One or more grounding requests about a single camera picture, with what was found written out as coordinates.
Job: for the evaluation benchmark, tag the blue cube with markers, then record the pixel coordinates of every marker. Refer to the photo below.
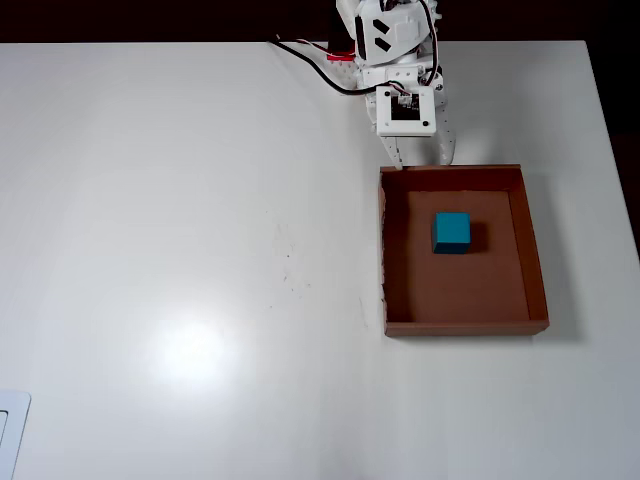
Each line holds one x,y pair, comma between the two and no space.
452,232

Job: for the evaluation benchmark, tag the brown cardboard box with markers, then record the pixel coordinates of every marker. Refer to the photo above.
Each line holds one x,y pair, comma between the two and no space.
460,290

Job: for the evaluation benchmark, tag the white square camera module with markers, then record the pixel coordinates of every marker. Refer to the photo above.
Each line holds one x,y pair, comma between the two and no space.
385,129

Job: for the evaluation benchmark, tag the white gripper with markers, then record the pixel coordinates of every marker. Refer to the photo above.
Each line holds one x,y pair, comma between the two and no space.
446,136

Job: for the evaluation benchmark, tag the red and black electronics module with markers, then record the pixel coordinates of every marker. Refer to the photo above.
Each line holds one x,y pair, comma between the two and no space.
340,55

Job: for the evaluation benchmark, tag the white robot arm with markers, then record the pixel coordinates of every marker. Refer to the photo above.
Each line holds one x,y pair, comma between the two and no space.
400,32

